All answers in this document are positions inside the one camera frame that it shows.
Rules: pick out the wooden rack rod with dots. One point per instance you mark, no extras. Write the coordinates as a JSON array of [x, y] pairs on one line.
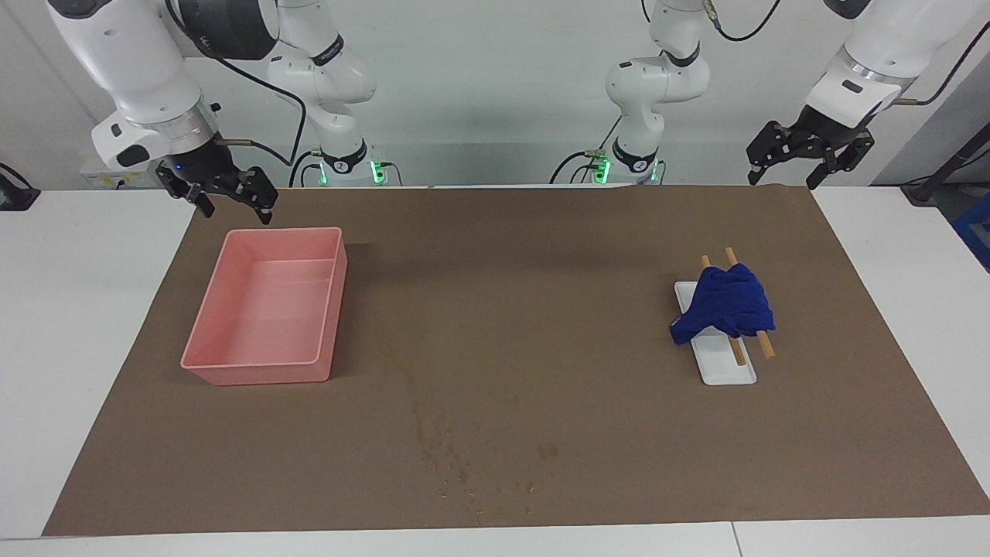
[[766, 346], [739, 354]]

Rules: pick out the blue towel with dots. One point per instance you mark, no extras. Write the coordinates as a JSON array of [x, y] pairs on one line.
[[727, 302]]

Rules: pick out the brown table mat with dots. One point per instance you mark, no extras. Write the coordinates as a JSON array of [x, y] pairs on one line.
[[510, 309]]

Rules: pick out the white wall box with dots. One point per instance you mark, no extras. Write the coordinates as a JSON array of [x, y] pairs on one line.
[[100, 179]]

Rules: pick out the black metal stand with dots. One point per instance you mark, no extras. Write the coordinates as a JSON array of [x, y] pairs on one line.
[[932, 186]]

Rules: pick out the black table clamp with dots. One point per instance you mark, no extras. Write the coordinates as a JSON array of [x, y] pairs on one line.
[[15, 197]]

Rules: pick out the pink plastic bin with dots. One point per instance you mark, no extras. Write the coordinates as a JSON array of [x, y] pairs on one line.
[[263, 309]]

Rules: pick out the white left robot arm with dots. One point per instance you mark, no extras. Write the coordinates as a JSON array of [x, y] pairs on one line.
[[657, 85]]

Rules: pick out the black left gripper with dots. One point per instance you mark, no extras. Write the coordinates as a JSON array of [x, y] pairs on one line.
[[818, 130]]

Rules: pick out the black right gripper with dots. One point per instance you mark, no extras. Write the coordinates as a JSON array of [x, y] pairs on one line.
[[207, 164]]

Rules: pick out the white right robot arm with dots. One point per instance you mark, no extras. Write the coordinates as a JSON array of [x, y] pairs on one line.
[[139, 62]]

